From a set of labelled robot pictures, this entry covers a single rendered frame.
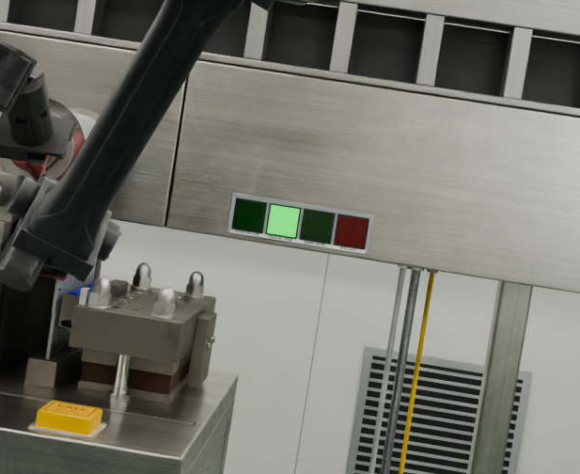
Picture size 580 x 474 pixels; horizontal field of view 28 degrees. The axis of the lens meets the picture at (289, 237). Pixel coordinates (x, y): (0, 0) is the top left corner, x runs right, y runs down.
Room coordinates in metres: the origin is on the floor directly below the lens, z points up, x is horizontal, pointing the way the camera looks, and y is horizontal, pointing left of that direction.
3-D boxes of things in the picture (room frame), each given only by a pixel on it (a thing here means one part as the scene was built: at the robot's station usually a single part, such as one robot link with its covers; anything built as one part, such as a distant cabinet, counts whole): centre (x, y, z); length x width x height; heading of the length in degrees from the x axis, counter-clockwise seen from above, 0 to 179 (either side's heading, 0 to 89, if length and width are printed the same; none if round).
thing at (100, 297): (1.74, 0.26, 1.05); 0.04 x 0.04 x 0.04
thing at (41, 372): (1.87, 0.32, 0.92); 0.28 x 0.04 x 0.04; 177
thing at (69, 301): (1.87, 0.30, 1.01); 0.23 x 0.03 x 0.05; 177
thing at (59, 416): (1.51, 0.25, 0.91); 0.07 x 0.07 x 0.02; 87
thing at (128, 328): (1.90, 0.20, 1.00); 0.40 x 0.16 x 0.06; 177
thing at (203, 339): (1.91, 0.11, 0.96); 0.10 x 0.03 x 0.11; 177
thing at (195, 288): (2.06, 0.15, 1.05); 0.04 x 0.04 x 0.04
